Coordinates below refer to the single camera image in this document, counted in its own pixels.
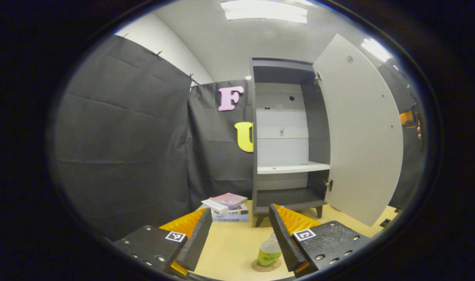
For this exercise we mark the dark yellow-banded book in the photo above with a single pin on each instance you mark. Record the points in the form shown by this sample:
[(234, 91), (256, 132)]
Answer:
[(237, 211)]

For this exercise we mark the dark grey cabinet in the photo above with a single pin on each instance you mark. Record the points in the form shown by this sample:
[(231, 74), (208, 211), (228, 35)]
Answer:
[(284, 195)]

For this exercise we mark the black backdrop cloth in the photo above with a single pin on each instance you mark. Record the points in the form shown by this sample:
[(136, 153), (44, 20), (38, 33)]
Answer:
[(124, 136)]

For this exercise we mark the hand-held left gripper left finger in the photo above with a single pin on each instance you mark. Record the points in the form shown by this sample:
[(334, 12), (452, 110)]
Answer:
[(196, 246)]

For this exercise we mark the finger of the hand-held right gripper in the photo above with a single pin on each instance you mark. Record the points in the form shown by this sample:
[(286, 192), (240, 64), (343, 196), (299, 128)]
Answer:
[(406, 118)]

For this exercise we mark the metal door hinge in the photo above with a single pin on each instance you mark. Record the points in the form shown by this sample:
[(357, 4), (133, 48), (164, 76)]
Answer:
[(318, 78), (329, 185)]

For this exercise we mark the pink book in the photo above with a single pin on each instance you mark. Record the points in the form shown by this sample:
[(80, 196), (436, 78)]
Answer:
[(231, 200)]

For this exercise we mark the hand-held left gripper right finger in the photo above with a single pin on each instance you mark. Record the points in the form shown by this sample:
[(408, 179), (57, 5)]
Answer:
[(284, 242)]

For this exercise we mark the white book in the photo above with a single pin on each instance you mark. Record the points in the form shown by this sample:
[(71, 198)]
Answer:
[(214, 206)]

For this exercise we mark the grey cabinet door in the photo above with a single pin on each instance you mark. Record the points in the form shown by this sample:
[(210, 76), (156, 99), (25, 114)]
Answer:
[(358, 136)]

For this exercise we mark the round brown coaster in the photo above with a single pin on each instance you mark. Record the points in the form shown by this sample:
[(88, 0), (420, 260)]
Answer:
[(260, 268)]

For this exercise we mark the white cabinet shelf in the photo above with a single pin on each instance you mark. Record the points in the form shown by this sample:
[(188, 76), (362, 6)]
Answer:
[(292, 168)]

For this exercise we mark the large ceiling light panel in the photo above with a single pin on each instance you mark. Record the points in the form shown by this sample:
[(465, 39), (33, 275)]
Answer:
[(264, 11)]

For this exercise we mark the green label plastic bottle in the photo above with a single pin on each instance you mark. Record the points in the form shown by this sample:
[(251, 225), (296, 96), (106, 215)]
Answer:
[(268, 253)]

